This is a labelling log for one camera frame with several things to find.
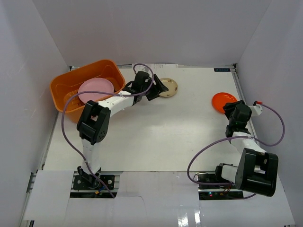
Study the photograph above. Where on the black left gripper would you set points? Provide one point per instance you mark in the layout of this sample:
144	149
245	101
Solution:
153	87

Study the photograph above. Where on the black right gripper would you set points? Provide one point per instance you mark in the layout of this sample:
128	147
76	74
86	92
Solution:
228	107

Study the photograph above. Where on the pink round plate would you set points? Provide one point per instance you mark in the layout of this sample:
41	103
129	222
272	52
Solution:
95	84

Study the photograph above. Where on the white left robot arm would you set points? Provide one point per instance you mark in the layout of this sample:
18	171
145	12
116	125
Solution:
94	121

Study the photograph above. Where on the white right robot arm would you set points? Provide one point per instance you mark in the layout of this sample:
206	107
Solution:
257	169

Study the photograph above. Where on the orange plastic bin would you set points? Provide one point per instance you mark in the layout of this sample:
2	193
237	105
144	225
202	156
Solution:
66	85

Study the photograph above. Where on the beige floral round plate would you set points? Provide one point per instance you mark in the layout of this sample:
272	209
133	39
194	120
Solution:
171	85

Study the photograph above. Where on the orange round plate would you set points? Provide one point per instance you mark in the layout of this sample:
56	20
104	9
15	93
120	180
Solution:
220	99

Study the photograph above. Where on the white paper sheets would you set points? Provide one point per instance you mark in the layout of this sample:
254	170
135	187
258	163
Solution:
153	66

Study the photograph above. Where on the blue table label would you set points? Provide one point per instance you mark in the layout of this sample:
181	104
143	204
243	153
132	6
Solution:
222	69

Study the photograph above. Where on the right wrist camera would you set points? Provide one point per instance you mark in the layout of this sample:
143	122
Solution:
256	109

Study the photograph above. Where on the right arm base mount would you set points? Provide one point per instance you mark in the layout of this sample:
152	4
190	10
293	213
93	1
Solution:
215	192

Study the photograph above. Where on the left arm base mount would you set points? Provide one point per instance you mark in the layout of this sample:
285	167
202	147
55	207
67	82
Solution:
83	189

